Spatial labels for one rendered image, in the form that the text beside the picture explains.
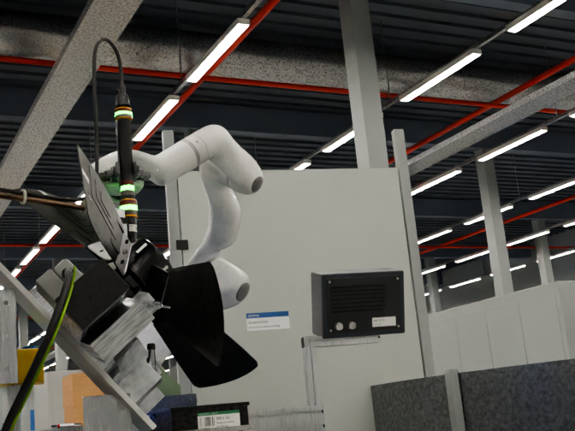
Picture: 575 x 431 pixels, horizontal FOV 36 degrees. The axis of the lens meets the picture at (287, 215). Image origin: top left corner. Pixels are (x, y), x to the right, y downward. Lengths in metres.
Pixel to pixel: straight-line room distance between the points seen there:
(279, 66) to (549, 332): 4.91
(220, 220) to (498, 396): 1.39
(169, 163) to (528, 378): 1.70
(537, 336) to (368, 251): 7.88
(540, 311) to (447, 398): 8.32
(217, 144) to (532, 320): 9.71
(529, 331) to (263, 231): 8.28
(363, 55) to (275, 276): 5.79
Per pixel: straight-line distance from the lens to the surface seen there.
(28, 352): 2.47
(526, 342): 12.20
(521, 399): 3.56
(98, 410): 1.97
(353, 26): 9.76
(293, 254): 4.17
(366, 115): 9.39
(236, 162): 2.69
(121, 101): 2.30
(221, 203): 2.81
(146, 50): 11.29
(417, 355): 4.29
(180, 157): 2.55
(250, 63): 11.79
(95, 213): 1.86
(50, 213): 2.16
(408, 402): 3.92
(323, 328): 2.61
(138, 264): 2.04
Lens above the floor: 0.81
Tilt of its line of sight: 13 degrees up
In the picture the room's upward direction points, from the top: 6 degrees counter-clockwise
